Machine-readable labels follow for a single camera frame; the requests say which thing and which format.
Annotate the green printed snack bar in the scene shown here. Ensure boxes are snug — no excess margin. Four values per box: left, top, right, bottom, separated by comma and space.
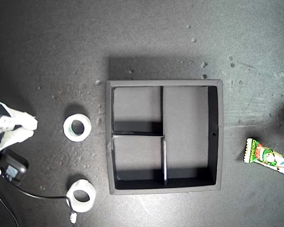
243, 138, 284, 178

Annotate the white tape roll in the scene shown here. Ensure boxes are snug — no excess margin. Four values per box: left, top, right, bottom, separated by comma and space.
65, 179, 97, 213
62, 113, 92, 143

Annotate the black tray with wells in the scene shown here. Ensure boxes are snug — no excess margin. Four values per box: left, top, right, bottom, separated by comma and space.
106, 79, 224, 195

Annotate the black camera cable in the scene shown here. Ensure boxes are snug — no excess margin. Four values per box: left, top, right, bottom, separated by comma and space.
13, 181, 78, 224

